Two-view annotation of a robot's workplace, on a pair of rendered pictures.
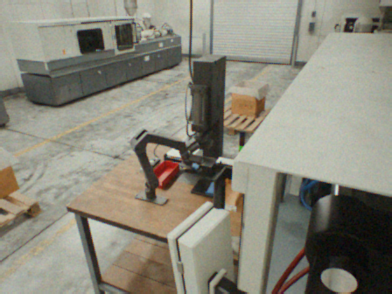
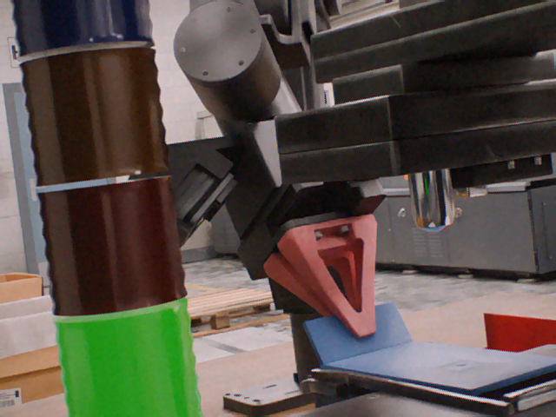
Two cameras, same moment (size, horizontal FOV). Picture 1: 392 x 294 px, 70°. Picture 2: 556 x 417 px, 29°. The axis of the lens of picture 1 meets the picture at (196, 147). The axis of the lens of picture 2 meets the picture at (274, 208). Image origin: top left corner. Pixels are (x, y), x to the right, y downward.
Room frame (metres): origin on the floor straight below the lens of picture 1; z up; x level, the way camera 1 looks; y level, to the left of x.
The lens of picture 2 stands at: (1.95, -0.52, 1.12)
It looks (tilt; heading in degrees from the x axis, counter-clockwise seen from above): 3 degrees down; 127
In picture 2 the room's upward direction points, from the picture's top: 7 degrees counter-clockwise
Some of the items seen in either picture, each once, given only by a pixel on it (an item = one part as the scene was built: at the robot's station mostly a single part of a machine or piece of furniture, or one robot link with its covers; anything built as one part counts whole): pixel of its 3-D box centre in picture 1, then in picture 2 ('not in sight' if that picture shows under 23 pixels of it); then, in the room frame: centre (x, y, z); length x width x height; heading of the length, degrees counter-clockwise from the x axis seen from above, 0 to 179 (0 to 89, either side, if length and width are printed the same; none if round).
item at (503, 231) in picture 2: not in sight; (373, 208); (-3.23, 7.94, 0.49); 5.51 x 1.02 x 0.97; 154
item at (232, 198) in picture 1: (231, 192); not in sight; (1.40, -0.21, 0.93); 0.25 x 0.13 x 0.08; 157
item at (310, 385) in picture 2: not in sight; (350, 388); (1.61, -0.01, 0.98); 0.07 x 0.02 x 0.01; 157
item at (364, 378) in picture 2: not in sight; (424, 410); (1.67, -0.04, 0.98); 0.13 x 0.01 x 0.03; 157
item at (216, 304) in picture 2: not in sight; (191, 315); (-2.98, 4.97, 0.07); 1.20 x 1.00 x 0.14; 66
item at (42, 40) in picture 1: (83, 38); not in sight; (7.26, 2.69, 1.24); 2.95 x 0.98 x 0.90; 154
